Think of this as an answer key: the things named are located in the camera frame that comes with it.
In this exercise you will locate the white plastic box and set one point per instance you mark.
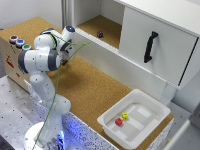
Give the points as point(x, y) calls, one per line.
point(146, 110)

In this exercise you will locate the white cabinet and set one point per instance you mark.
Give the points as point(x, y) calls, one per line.
point(100, 55)

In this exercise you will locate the purple block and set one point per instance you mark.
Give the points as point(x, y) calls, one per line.
point(100, 34)

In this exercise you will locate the blue button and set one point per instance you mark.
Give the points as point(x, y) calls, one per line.
point(20, 42)

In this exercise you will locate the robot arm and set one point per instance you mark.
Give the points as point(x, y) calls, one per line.
point(38, 83)

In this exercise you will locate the white sliding door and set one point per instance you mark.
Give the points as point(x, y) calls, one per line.
point(133, 40)

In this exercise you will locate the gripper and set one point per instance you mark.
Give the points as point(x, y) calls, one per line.
point(67, 51)

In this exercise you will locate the green button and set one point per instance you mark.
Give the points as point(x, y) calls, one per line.
point(26, 47)

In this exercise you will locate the yellow block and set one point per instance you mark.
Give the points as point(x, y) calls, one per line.
point(125, 116)

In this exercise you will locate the pink block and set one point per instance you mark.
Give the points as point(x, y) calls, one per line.
point(119, 121)

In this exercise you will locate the red button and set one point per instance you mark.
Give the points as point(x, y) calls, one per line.
point(13, 39)

